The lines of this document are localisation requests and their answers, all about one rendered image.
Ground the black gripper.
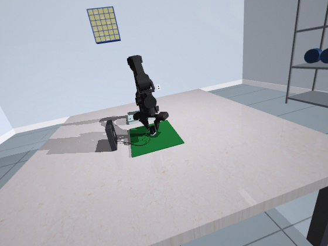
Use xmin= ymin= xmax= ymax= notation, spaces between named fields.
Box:
xmin=133 ymin=105 xmax=169 ymax=131

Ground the green circuit board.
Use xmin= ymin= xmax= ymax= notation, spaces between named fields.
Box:
xmin=129 ymin=120 xmax=184 ymax=158

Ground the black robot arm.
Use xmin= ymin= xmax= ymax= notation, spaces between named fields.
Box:
xmin=127 ymin=55 xmax=159 ymax=113

